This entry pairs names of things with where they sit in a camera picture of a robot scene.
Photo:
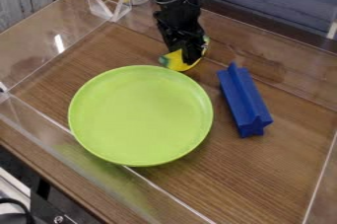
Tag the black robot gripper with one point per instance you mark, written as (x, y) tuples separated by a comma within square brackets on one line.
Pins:
[(178, 22)]

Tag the yellow toy banana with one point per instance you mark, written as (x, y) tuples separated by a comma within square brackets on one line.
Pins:
[(172, 59)]

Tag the green round plate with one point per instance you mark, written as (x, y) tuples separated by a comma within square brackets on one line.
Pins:
[(140, 115)]

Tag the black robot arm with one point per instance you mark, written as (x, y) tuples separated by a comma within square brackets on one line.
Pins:
[(183, 34)]

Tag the blue star-shaped block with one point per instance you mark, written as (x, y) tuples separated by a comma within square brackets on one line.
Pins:
[(247, 105)]

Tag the clear acrylic corner bracket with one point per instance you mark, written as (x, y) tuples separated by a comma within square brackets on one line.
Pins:
[(110, 10)]

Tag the clear acrylic enclosure wall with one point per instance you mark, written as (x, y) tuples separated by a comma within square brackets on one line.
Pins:
[(267, 179)]

